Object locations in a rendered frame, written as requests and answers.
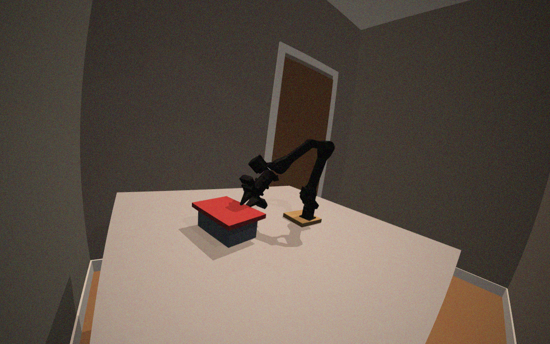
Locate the red lid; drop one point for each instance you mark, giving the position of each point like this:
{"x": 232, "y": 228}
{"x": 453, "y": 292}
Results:
{"x": 228, "y": 213}

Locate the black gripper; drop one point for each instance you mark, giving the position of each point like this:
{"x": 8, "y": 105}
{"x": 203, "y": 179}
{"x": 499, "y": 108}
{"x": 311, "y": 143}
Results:
{"x": 253, "y": 191}

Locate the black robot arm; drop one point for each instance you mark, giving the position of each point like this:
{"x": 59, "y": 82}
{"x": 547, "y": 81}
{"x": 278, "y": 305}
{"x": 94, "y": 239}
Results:
{"x": 308, "y": 193}

